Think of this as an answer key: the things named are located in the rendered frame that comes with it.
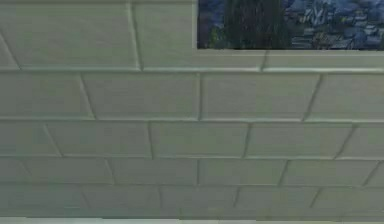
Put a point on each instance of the blue framed wall picture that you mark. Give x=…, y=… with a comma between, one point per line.
x=290, y=23

